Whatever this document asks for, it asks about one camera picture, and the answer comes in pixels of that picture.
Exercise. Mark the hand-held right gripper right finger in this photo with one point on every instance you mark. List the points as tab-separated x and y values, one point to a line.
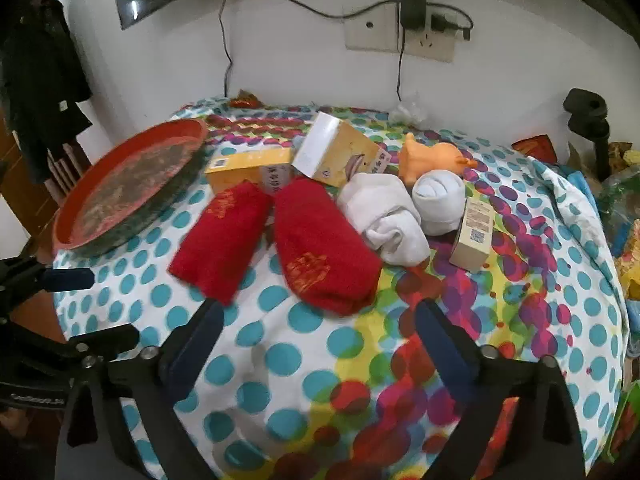
445	355

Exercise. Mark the black power adapter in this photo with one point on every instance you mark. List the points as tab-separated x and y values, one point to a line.
412	2

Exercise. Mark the polka-dot tablecloth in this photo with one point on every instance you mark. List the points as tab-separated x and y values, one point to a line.
310	360

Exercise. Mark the black stand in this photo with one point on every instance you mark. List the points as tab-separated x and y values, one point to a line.
590	110

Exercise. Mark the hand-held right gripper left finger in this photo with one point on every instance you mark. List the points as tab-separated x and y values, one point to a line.
197	345

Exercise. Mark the orange rubber toy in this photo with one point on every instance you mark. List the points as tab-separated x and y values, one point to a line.
425	157

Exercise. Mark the yellow snack packet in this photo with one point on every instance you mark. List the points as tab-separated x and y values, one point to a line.
624	152

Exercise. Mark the dark hanging clothing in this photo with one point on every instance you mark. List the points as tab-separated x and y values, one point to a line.
45	85

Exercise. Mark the yellow cardboard box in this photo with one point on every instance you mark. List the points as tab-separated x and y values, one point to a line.
240	167
345	152

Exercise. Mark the white wall power outlet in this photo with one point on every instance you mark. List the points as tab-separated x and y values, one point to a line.
435	47

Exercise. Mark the small white sock ball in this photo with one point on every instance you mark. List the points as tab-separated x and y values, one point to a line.
437	205

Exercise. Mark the red and gold wrapper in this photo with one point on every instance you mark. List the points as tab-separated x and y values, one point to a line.
245	100

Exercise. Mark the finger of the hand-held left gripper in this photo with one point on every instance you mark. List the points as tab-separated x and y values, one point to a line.
107	338
70	279

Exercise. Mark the red sock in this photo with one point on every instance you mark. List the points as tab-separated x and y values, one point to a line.
220	245
320	250

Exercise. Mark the crumpled white plastic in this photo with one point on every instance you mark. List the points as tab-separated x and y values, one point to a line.
407	109

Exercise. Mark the wooden chair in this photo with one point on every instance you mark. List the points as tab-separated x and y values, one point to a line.
67	170

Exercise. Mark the red packet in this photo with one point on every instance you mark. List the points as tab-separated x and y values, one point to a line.
537	149

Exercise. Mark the black plug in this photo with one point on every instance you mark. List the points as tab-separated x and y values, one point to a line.
445	22

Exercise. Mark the green plastic bag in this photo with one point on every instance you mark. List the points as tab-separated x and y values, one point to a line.
620	205

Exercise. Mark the small beige cardboard box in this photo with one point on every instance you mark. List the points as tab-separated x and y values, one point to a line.
472	235

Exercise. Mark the white sock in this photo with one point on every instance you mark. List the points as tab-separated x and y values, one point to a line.
390	230

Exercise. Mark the beige wall socket plate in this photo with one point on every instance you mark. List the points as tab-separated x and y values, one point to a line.
370	30

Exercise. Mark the round red tray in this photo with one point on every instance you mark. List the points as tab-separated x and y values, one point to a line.
130	185

